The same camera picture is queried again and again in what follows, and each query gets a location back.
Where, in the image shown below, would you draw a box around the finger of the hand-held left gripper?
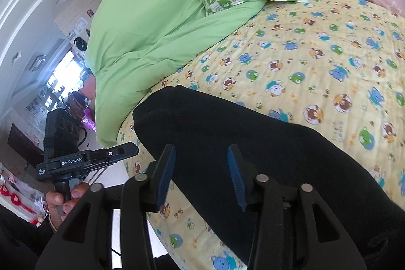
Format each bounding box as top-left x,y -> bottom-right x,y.
90,142 -> 140,170

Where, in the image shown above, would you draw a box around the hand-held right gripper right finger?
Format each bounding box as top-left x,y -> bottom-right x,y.
227,144 -> 368,270

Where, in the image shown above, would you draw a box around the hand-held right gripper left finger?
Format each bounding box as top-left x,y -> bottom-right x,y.
34,144 -> 177,270

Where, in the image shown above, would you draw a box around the black pants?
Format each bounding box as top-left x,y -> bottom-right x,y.
132,85 -> 405,270

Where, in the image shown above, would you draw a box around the person's left forearm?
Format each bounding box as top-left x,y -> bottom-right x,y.
0,202 -> 56,270

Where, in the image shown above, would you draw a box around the person's left hand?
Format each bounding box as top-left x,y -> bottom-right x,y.
45,182 -> 92,232

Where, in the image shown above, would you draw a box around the purple packet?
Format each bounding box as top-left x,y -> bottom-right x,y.
82,116 -> 97,133

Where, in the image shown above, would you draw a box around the dark wooden cabinet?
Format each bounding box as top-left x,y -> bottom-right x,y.
7,123 -> 46,160

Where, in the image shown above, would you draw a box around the bright window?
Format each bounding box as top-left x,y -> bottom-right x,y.
52,50 -> 87,90

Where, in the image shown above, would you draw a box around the red toy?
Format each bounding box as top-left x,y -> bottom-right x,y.
0,184 -> 35,215

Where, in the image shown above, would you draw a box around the green quilt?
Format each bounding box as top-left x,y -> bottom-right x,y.
85,0 -> 266,149

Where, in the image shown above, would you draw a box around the yellow bear print bed sheet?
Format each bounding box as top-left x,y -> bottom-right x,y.
116,0 -> 405,270

